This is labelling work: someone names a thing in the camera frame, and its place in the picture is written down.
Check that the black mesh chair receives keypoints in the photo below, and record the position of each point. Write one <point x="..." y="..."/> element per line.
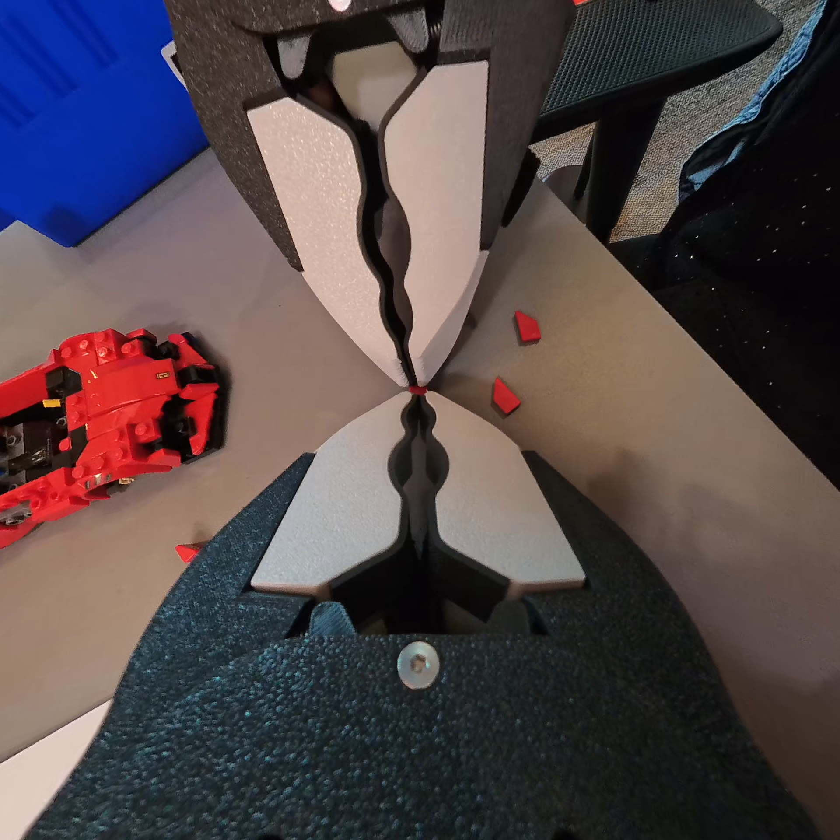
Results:
<point x="623" y="52"/>

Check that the blue denim garment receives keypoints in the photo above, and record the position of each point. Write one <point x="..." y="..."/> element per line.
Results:
<point x="781" y="79"/>

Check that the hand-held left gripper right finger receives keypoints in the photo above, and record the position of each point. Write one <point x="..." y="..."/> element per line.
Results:
<point x="512" y="518"/>

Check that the blue plastic bin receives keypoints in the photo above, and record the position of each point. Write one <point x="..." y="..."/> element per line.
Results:
<point x="79" y="131"/>

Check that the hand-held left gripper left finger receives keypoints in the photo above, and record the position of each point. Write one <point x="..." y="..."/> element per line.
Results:
<point x="328" y="518"/>

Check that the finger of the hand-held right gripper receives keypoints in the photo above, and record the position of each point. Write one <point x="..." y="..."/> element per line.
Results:
<point x="446" y="184"/>
<point x="315" y="197"/>

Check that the person's dark speckled clothing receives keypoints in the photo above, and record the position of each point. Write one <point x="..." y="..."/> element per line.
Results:
<point x="754" y="275"/>

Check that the red lego car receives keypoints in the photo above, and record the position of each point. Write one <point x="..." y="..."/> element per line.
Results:
<point x="118" y="394"/>

